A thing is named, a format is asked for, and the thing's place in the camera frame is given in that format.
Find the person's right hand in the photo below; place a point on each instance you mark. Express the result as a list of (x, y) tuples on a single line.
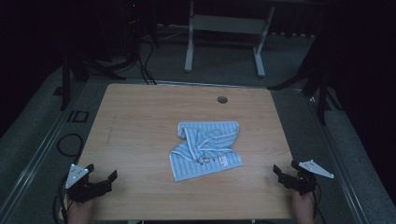
[(303, 208)]

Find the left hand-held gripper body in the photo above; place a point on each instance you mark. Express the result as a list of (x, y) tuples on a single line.
[(85, 190)]

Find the blue striped towel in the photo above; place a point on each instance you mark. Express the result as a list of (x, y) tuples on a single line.
[(202, 146)]

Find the white metal stand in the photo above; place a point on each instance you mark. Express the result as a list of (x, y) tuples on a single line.
[(189, 59)]

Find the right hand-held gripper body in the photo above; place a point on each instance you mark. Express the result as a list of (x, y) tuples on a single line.
[(300, 183)]

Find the person's left hand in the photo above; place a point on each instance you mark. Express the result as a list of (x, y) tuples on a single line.
[(80, 213)]

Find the round table grommet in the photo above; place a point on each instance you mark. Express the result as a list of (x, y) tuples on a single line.
[(222, 100)]

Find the metal floor rail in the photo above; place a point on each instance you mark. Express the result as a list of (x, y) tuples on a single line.
[(345, 180), (31, 168)]

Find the black metal stand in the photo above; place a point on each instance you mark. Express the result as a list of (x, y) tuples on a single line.
[(65, 90), (322, 102)]

